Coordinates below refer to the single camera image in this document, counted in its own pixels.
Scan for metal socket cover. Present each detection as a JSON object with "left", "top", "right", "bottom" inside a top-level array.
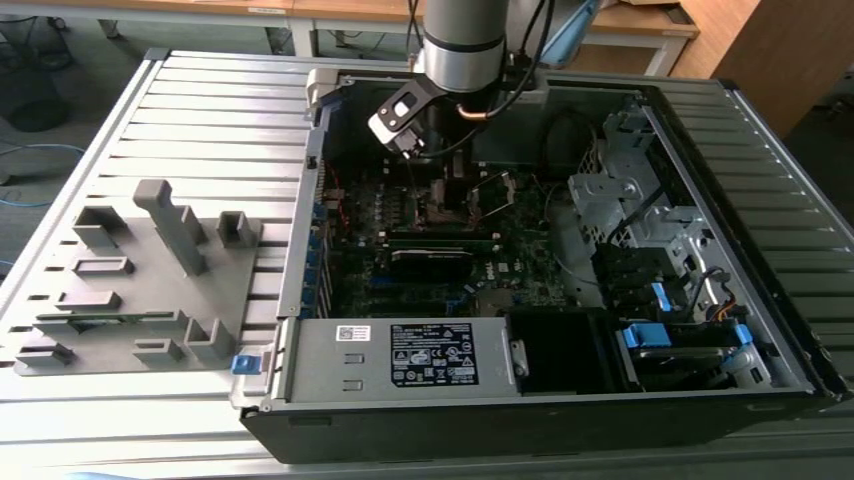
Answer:
[{"left": 470, "top": 171, "right": 520, "bottom": 221}]

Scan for silver CPU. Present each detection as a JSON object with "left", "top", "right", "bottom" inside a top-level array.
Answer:
[{"left": 420, "top": 197, "right": 473, "bottom": 227}]

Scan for CPU socket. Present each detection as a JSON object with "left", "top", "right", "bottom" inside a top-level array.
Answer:
[{"left": 408, "top": 184, "right": 486, "bottom": 234}]

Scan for green RAM stick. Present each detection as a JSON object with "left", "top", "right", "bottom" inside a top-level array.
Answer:
[
  {"left": 386, "top": 228, "right": 500, "bottom": 247},
  {"left": 37, "top": 310, "right": 179, "bottom": 335}
]

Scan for silver metal drive cage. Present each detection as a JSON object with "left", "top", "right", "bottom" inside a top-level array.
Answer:
[{"left": 566, "top": 97, "right": 720, "bottom": 281}]

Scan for green motherboard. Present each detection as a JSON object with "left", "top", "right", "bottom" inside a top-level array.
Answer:
[{"left": 320, "top": 159, "right": 602, "bottom": 319}]

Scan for graphics card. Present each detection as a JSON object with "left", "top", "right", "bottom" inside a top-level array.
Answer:
[{"left": 390, "top": 248, "right": 477, "bottom": 285}]

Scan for silver chipset heat sink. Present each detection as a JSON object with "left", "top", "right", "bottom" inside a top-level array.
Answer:
[{"left": 477, "top": 289, "right": 516, "bottom": 315}]

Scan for blue plastic clip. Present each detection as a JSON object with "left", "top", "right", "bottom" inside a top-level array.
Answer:
[{"left": 648, "top": 281, "right": 675, "bottom": 312}]

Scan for hard disk in blue carrier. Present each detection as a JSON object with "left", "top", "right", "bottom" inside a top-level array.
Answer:
[{"left": 617, "top": 321, "right": 756, "bottom": 394}]

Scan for grey power supply unit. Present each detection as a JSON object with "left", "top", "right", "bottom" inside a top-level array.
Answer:
[{"left": 286, "top": 317, "right": 520, "bottom": 401}]

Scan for wooden cabinet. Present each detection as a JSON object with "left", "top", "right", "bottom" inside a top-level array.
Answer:
[{"left": 671, "top": 0, "right": 854, "bottom": 139}]

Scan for grey parts rack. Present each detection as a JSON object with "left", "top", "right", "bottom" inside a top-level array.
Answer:
[{"left": 13, "top": 178, "right": 268, "bottom": 377}]

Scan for black PC case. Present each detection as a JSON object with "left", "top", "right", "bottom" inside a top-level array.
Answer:
[{"left": 230, "top": 67, "right": 854, "bottom": 466}]

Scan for black waste bin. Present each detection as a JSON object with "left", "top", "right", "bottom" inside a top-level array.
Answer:
[{"left": 0, "top": 69, "right": 74, "bottom": 134}]

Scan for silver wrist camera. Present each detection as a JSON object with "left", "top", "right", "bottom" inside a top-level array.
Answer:
[{"left": 368, "top": 79, "right": 433, "bottom": 159}]

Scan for black camera cable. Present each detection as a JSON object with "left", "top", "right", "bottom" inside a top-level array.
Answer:
[{"left": 420, "top": 0, "right": 560, "bottom": 159}]

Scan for thick black cable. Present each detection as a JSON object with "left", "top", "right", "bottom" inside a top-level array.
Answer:
[{"left": 541, "top": 107, "right": 606, "bottom": 179}]

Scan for wooden desk white frame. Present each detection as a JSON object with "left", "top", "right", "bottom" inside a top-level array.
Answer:
[
  {"left": 0, "top": 0, "right": 316, "bottom": 56},
  {"left": 293, "top": 0, "right": 701, "bottom": 76}
]

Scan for multicoloured power wires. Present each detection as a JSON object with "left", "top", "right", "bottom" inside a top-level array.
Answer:
[{"left": 707, "top": 294, "right": 749, "bottom": 324}]

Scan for blue network cable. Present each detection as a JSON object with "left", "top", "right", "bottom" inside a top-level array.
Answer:
[{"left": 0, "top": 142, "right": 89, "bottom": 209}]

